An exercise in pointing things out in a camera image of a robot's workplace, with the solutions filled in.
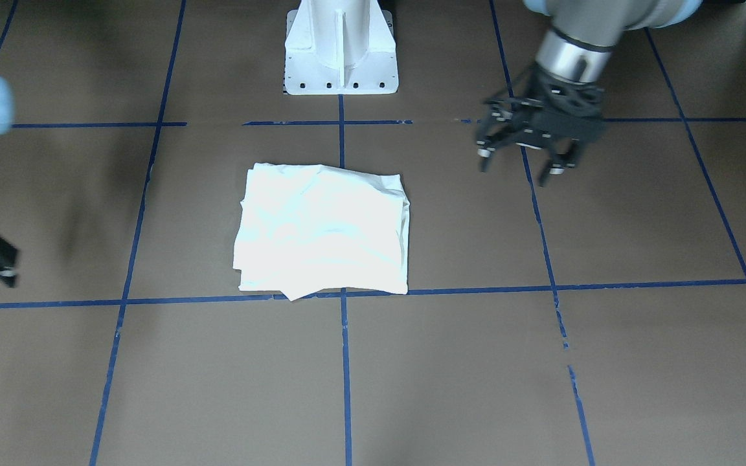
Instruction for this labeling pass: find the cream long-sleeve printed shirt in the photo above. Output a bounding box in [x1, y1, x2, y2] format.
[232, 163, 411, 301]

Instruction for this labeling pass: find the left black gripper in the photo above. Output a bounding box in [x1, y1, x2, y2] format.
[475, 63, 605, 188]

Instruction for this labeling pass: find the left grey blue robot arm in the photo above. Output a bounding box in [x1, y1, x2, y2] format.
[475, 1, 701, 186]

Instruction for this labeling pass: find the white pedestal column with base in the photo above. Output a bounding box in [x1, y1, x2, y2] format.
[282, 1, 400, 96]

